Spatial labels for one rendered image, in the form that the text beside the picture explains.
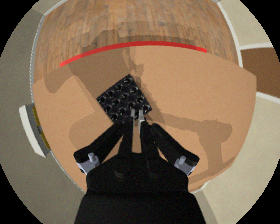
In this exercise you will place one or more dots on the black box with knobs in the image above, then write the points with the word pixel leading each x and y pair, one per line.
pixel 119 102

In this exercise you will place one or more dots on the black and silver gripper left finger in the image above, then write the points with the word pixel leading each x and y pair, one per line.
pixel 89 157

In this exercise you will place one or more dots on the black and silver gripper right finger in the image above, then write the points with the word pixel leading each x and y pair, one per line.
pixel 174 153

